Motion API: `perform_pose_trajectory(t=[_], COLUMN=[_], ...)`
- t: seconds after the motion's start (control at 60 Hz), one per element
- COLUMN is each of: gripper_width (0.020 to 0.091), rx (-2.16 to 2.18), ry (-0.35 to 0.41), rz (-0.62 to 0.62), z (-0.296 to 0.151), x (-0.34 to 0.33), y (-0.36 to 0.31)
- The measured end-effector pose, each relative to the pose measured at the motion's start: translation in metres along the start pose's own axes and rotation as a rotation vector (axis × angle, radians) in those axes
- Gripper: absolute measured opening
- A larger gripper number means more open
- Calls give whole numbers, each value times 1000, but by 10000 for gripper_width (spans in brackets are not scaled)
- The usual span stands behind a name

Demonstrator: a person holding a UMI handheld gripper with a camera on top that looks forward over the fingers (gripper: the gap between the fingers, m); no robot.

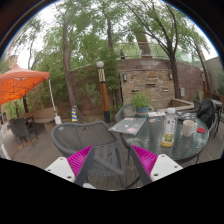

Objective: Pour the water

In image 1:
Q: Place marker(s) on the green plant in teal pot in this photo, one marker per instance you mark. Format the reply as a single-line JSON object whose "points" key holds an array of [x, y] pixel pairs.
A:
{"points": [[141, 101]]}

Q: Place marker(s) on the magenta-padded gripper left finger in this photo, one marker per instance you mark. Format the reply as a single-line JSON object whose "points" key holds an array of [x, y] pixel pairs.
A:
{"points": [[59, 166]]}

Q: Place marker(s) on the wall lantern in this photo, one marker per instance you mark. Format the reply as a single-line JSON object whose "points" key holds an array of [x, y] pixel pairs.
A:
{"points": [[125, 77], [170, 76]]}

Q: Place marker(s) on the white ribbed mug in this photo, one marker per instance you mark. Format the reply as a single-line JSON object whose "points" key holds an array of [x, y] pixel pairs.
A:
{"points": [[188, 128]]}

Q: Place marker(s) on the grey laptop with stickers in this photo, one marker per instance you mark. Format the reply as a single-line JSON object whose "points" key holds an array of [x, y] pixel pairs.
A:
{"points": [[128, 126]]}

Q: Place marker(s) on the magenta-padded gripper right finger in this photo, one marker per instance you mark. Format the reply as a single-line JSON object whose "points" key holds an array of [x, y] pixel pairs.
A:
{"points": [[165, 166]]}

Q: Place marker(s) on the dark wicker chair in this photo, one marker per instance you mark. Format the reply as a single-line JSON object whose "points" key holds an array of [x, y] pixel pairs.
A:
{"points": [[20, 128]]}

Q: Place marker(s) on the clear plastic drink bottle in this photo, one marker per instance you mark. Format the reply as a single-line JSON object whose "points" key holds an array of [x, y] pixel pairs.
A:
{"points": [[169, 126]]}

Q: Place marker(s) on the wooden bench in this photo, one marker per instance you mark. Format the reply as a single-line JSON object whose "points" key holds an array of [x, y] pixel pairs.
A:
{"points": [[45, 115]]}

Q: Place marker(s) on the black jacket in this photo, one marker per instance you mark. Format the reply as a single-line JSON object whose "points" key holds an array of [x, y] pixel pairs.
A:
{"points": [[206, 113]]}

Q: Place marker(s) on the blue yellow striped cone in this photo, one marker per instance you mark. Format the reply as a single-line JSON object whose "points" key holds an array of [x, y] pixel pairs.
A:
{"points": [[74, 115]]}

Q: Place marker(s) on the yellow card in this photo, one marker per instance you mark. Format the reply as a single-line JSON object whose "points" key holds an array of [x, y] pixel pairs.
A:
{"points": [[163, 144]]}

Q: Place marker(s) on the grey wall box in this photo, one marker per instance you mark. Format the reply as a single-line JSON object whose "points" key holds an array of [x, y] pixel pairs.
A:
{"points": [[182, 92]]}

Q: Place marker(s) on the grey wicker chair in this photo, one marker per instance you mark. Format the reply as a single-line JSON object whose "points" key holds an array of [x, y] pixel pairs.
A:
{"points": [[81, 135], [124, 111]]}

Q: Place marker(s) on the white printed booklet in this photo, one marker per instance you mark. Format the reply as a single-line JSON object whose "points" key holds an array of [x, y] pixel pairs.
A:
{"points": [[156, 114]]}

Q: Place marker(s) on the orange canopy tent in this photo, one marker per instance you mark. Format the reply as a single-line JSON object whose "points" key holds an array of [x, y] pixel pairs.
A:
{"points": [[20, 81]]}

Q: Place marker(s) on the small printed card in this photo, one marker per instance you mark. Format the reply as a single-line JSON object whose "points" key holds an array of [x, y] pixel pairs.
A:
{"points": [[154, 120]]}

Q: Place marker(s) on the globe lamp post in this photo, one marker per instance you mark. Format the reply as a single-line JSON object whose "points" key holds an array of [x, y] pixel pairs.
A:
{"points": [[104, 93]]}

